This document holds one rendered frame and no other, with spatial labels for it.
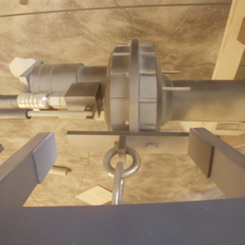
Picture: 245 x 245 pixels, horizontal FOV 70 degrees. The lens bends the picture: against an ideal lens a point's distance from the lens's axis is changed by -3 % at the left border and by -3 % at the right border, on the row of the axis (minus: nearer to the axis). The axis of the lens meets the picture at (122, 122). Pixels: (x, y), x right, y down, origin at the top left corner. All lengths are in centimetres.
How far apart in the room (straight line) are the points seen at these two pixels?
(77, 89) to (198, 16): 106
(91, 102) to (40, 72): 20
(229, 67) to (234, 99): 89
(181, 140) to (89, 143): 18
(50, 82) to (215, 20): 115
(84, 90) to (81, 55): 100
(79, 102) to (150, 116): 20
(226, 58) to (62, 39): 111
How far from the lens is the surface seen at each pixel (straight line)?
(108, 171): 32
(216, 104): 46
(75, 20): 141
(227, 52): 131
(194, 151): 16
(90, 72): 53
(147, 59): 39
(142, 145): 36
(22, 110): 51
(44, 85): 56
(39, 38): 155
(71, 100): 47
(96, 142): 37
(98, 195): 297
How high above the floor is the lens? 132
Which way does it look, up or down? 49 degrees down
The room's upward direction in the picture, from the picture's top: 173 degrees counter-clockwise
